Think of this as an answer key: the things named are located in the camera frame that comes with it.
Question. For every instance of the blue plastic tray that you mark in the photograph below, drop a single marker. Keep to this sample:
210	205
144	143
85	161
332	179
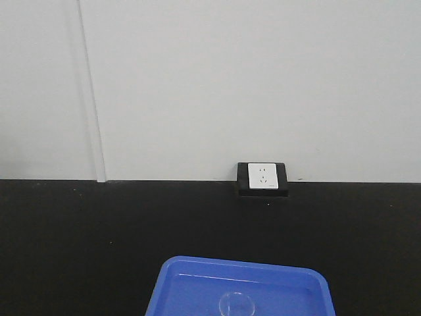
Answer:
194	285

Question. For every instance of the clear glass beaker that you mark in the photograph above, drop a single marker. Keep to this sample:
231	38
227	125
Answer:
236	304

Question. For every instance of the white wall power socket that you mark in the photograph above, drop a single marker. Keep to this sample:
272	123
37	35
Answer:
262	176

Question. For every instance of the black socket mounting box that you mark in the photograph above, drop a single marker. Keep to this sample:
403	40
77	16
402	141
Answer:
245	191

